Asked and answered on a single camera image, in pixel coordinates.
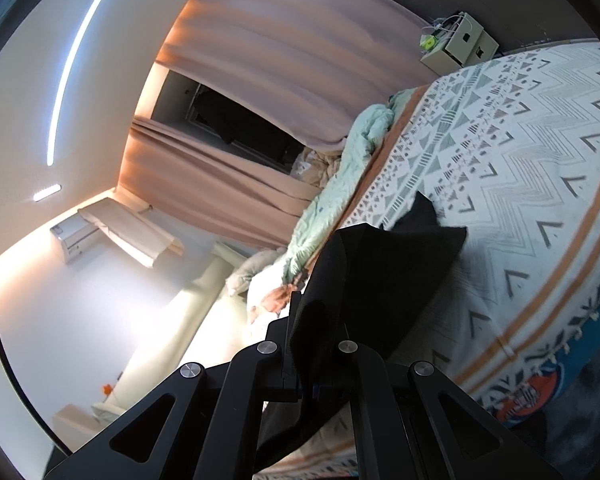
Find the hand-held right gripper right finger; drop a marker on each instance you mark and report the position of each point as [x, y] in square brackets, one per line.
[365, 375]

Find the ceiling light strip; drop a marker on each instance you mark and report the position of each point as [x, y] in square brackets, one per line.
[75, 45]

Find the wall air conditioner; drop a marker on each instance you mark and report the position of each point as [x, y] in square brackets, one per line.
[72, 240]

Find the white pillow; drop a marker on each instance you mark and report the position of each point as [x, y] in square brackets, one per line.
[262, 310]
[250, 272]

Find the mint green duvet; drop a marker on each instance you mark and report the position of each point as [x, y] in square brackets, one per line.
[330, 190]

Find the small neon green object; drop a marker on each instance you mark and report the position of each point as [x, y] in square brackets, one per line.
[429, 41]

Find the cream bedside table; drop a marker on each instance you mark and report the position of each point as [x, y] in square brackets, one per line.
[80, 425]

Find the ceiling spotlight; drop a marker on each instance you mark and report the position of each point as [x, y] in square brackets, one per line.
[46, 192]

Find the bed with patterned sheet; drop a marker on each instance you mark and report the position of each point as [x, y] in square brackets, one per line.
[520, 160]

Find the orange cloth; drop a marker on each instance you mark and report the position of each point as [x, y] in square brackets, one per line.
[277, 300]

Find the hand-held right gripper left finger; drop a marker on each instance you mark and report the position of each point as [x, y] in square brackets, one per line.
[275, 332]

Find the cream padded headboard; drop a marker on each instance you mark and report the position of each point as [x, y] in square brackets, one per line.
[180, 320]

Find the black long-sleeved shirt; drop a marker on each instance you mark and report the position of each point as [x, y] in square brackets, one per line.
[380, 280]

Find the crumpled beige blanket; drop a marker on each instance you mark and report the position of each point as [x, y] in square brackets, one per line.
[315, 167]

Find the cream nightstand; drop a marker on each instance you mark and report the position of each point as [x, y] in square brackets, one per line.
[460, 50]

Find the pink curtain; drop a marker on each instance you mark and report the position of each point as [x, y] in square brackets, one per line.
[205, 185]
[290, 45]

